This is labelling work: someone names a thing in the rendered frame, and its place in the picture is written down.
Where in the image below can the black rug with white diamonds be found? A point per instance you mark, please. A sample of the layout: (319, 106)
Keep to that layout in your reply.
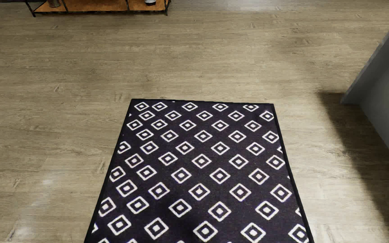
(198, 175)

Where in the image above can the small white and black bowl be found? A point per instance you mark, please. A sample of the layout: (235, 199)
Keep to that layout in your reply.
(150, 2)

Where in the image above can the grey metal vase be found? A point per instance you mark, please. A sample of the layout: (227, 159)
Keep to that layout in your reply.
(54, 3)

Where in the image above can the grey cabinet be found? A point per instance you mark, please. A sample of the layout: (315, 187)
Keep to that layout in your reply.
(388, 87)

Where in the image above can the wooden shelf with black frame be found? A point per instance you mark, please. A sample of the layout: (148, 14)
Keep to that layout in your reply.
(103, 6)

